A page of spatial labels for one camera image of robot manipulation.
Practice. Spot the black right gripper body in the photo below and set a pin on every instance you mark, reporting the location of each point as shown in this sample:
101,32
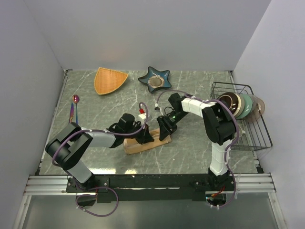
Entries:
171,120

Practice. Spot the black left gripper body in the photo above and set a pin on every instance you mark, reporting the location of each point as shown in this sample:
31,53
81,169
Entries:
140,136

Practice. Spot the peach satin napkin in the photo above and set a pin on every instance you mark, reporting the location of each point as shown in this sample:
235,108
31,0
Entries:
131,146

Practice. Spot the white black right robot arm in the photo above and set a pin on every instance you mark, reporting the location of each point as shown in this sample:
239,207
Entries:
220,127

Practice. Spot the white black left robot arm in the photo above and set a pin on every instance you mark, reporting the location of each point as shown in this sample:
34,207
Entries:
68,147

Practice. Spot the blue star-shaped dish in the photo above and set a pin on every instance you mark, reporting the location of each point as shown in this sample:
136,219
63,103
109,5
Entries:
156,80

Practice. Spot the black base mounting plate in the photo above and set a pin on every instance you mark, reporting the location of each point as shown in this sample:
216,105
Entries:
149,187

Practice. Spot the orange woven shield tray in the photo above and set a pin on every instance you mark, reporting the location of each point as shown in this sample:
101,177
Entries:
107,80

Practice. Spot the brown bowl in rack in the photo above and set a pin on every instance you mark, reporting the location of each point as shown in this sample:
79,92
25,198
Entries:
232,100

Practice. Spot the iridescent knife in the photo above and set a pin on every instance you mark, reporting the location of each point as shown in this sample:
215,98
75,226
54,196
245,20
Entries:
71,115

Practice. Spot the iridescent spoon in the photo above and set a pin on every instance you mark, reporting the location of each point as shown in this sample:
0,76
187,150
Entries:
76,100

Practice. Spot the green plate in rack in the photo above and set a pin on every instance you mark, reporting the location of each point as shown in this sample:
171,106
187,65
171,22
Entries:
248,104

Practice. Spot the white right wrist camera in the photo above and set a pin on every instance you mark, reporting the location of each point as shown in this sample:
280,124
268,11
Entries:
159,108

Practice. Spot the black wire dish rack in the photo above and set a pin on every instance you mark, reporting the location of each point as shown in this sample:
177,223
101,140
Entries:
254,136

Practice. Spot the aluminium frame rail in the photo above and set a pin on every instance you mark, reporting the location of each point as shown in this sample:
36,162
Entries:
56,185

